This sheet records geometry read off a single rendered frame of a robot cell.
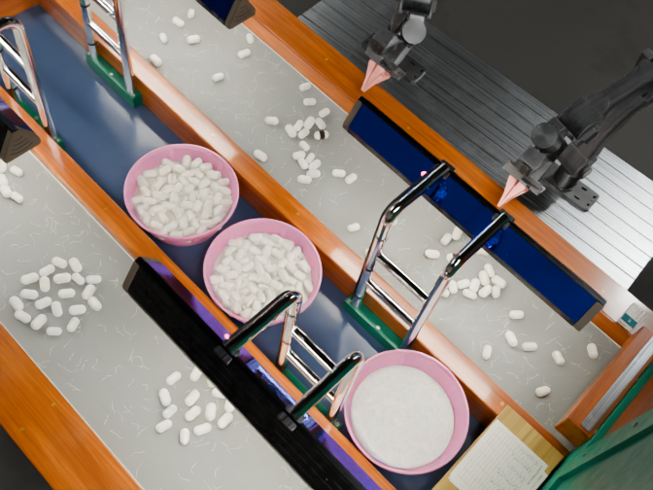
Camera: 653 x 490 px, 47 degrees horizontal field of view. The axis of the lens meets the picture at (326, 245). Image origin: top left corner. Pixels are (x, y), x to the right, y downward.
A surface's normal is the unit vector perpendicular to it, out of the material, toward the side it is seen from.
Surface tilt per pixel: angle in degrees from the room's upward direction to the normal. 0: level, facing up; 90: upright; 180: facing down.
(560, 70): 0
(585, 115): 14
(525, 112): 0
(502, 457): 0
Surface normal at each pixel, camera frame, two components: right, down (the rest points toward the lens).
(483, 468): 0.12, -0.49
